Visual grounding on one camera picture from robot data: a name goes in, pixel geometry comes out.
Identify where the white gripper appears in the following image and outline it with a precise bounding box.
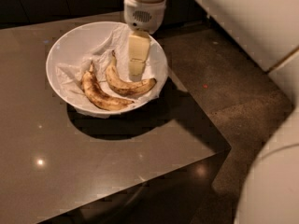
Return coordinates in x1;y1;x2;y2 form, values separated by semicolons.
124;0;166;81

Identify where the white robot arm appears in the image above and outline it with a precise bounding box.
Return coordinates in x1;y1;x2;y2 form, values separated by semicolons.
130;0;298;224

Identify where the spotted banana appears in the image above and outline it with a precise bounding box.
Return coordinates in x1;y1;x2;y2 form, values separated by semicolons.
80;63;133;111
106;50;157;96

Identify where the white bowl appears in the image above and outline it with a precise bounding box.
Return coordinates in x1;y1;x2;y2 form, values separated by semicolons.
46;21;168;118

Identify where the white paper towel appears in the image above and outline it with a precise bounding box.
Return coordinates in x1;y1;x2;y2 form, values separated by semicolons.
46;21;168;118

